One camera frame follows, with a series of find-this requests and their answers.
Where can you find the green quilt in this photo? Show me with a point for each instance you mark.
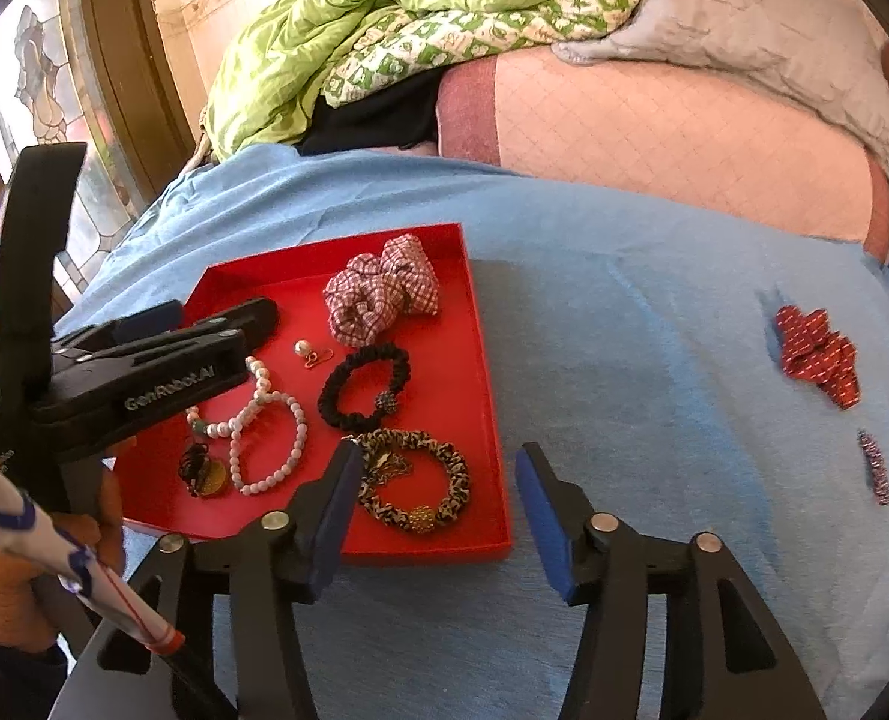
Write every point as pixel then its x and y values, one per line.
pixel 354 22

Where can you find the black scrunchie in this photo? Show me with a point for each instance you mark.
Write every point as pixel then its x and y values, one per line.
pixel 339 390

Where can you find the leopard print scrunchie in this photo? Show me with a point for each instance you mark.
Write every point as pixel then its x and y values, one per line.
pixel 452 480

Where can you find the red checked bow scrunchie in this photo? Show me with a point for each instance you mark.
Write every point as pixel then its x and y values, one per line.
pixel 380 292

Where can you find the grey pillow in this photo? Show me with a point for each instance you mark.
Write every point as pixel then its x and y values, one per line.
pixel 752 22

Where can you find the pink bed sheet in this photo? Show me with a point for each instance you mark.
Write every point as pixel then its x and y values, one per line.
pixel 639 127

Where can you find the pearl earring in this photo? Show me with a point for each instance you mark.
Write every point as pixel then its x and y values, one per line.
pixel 303 349

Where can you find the pink braided hair clip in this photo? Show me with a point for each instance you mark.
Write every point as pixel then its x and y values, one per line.
pixel 873 465

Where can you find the stained glass window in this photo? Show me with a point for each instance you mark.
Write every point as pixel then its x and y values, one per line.
pixel 54 105

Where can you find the blue towel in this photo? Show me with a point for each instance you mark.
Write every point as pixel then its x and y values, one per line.
pixel 639 427

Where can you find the person's left hand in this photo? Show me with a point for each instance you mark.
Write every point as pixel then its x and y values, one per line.
pixel 9 592

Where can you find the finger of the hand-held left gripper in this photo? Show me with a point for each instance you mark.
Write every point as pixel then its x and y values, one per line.
pixel 144 319
pixel 241 315

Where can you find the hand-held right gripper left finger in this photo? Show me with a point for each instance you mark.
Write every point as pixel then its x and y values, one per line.
pixel 339 510

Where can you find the black cloth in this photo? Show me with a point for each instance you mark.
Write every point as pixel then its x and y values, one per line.
pixel 384 116

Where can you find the wooden window frame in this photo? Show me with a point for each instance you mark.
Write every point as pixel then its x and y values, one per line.
pixel 129 52

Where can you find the red tray box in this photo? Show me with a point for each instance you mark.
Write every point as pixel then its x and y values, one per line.
pixel 444 360

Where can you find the red polka dot bow scrunchie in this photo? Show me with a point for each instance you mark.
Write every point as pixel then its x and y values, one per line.
pixel 819 352

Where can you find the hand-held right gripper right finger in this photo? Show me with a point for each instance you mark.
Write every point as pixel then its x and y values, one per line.
pixel 545 532

